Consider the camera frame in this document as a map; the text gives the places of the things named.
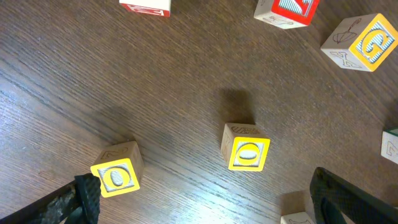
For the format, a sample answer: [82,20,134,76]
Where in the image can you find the tan block red side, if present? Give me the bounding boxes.
[119,0,171,17]

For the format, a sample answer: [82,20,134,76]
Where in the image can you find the yellow O block upper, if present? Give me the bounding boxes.
[220,123,271,172]

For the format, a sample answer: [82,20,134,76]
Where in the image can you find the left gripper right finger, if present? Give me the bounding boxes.
[310,167,397,224]

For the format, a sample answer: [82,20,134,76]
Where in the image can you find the yellow G letter block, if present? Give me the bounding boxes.
[321,13,397,72]

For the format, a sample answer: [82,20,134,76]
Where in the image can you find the yellow o block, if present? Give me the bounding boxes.
[90,141,144,198]
[220,123,271,172]

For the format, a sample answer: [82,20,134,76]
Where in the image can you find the yellow O block lower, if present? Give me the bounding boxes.
[90,141,144,198]

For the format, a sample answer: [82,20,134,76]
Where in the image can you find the blue double block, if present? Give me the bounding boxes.
[280,212,314,224]

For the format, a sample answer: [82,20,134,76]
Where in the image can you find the red letter block far left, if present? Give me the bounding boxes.
[254,0,320,29]

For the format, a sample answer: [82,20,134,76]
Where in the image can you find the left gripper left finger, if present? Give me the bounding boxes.
[1,173,101,224]

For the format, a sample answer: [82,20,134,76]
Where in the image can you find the green L letter block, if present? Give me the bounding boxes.
[381,128,398,164]

